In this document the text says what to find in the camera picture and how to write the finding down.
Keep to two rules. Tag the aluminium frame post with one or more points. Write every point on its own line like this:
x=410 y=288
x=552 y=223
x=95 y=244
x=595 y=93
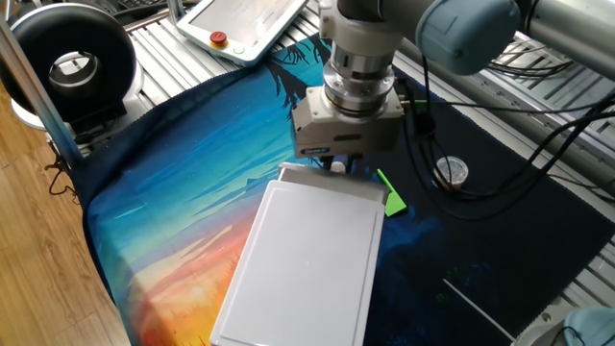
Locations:
x=41 y=101
x=175 y=9

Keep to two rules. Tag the green L-shaped plastic piece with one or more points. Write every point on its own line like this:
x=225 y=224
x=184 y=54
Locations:
x=394 y=204

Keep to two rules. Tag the sunset forest printed cloth mat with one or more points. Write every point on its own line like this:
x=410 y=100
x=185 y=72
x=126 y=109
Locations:
x=202 y=182

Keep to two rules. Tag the white teach pendant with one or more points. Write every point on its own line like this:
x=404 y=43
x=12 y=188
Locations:
x=226 y=29

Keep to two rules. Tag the white plastic drawer cabinet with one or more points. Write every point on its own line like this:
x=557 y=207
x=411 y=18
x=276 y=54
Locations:
x=302 y=269

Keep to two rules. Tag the grey metal gripper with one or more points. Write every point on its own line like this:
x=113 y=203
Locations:
x=346 y=132

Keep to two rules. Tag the small clear jar of beads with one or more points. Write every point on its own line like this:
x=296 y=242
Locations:
x=454 y=169

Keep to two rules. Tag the thin white stick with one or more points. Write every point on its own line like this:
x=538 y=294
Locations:
x=480 y=310

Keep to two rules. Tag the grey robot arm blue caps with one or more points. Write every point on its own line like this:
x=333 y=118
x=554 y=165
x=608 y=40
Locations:
x=466 y=33

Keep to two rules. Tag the grey aluminium linear rail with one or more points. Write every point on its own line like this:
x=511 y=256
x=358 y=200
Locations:
x=552 y=130

